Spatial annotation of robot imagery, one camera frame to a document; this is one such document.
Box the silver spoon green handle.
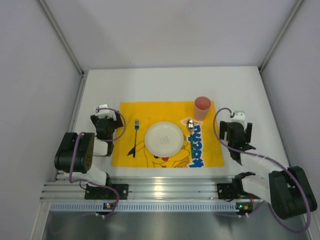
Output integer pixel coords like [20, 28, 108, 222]
[186, 119, 195, 152]

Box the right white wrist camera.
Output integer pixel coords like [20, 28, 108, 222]
[230, 110, 246, 125]

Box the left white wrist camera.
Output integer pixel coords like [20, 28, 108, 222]
[95, 104, 114, 119]

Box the pink plastic cup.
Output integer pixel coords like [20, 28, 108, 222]
[194, 96, 212, 121]

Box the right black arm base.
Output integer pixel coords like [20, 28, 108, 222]
[216, 183, 242, 202]

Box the blue metallic fork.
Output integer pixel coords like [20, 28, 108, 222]
[133, 119, 140, 158]

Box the cream round plate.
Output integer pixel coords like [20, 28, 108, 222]
[144, 121, 184, 158]

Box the yellow pikachu placemat cloth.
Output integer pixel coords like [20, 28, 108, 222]
[111, 101, 224, 169]

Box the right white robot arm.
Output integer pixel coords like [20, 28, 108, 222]
[214, 120, 318, 220]

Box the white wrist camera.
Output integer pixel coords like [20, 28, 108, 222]
[95, 104, 114, 119]
[230, 110, 246, 125]

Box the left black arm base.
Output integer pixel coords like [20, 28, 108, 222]
[84, 184, 129, 200]

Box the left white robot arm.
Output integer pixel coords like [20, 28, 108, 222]
[54, 113, 124, 187]

